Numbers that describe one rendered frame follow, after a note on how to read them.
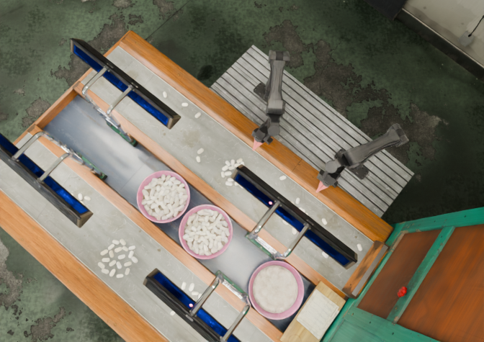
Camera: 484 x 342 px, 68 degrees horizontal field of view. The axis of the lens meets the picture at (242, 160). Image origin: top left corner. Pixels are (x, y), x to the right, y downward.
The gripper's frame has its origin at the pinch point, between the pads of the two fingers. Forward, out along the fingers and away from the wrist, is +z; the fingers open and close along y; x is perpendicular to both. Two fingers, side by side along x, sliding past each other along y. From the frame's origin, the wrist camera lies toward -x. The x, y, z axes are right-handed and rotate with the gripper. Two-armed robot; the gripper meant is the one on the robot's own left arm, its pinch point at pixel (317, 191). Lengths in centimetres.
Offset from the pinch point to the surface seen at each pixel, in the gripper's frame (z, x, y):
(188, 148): 24, -5, -66
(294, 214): -0.2, -33.2, -3.8
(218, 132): 11, 6, -60
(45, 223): 81, -53, -96
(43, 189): 43, -69, -90
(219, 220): 39, -17, -29
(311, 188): 4.7, 8.7, -2.4
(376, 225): 0.3, 11.8, 34.4
